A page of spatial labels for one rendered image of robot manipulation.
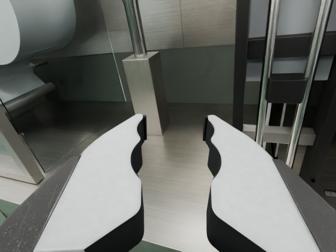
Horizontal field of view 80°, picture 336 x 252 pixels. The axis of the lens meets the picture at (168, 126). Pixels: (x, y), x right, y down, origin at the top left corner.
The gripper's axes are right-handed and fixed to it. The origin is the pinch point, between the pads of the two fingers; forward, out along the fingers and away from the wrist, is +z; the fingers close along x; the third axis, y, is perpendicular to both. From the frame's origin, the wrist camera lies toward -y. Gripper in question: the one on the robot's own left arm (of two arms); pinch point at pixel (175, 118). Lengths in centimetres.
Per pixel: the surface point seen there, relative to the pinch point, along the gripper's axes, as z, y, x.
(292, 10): 23.5, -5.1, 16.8
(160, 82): 54, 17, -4
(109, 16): 82, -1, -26
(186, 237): 12.2, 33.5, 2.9
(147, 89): 49, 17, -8
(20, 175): 31, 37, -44
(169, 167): 32.4, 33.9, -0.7
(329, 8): 20.1, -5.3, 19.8
